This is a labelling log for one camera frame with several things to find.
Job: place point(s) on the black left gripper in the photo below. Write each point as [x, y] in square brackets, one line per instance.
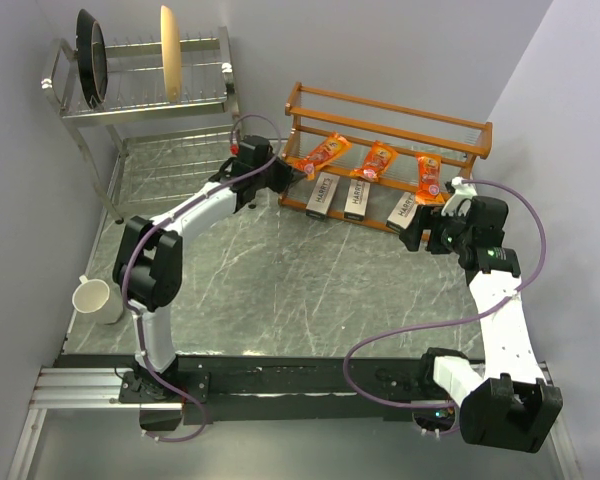
[286, 178]

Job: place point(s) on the white Harry's razor box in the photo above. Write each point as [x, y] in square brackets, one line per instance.
[357, 200]
[322, 195]
[403, 213]

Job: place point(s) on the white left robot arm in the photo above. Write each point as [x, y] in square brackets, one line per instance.
[149, 263]

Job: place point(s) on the beige plate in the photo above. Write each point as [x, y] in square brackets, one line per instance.
[171, 54]

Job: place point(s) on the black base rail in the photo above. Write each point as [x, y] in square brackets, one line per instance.
[242, 388]

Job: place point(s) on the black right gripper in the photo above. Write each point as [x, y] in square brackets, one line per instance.
[427, 217]

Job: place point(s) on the white cup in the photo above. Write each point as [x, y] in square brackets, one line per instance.
[95, 299]

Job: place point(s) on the orange wooden shelf rack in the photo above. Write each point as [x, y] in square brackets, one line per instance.
[316, 113]

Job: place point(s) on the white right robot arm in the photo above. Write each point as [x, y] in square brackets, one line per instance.
[510, 404]

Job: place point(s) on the steel dish rack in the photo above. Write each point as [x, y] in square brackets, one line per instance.
[143, 152]

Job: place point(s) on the black frying pan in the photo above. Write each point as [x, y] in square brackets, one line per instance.
[91, 59]

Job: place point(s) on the orange BIC razor pack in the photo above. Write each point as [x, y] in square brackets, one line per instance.
[428, 192]
[376, 162]
[330, 149]

